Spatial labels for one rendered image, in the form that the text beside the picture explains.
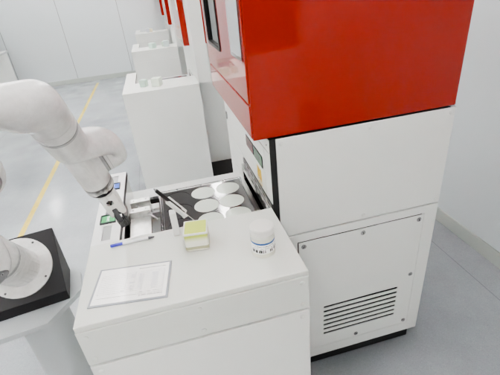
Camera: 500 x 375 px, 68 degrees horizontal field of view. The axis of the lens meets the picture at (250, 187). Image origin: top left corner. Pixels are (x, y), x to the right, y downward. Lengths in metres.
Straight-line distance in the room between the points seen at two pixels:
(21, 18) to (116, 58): 1.92
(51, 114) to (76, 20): 8.58
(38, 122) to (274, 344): 0.88
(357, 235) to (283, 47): 0.79
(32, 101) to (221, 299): 0.64
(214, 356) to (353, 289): 0.77
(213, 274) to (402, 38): 0.91
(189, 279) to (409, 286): 1.15
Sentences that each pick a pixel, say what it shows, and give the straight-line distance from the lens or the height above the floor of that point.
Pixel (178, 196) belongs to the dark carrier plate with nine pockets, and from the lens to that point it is 1.61.
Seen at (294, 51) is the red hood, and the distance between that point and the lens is 1.16.
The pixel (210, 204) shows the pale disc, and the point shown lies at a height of 0.90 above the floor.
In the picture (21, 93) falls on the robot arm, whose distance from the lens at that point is 0.74.
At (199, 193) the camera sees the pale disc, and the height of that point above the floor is 0.90.
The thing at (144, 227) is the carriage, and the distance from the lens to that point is 1.49.
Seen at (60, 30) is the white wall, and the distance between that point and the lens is 9.39.
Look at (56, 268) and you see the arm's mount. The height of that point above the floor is 0.91.
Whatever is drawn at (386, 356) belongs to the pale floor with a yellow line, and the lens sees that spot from 2.11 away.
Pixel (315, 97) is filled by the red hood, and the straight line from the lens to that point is 1.21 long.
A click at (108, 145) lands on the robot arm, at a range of 1.00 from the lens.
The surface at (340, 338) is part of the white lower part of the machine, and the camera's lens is 1.94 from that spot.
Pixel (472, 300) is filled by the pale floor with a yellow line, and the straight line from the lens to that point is 2.50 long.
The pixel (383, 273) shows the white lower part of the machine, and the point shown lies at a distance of 1.76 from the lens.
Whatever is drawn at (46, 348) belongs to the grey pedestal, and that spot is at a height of 0.64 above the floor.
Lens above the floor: 1.67
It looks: 29 degrees down
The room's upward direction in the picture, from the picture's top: 6 degrees counter-clockwise
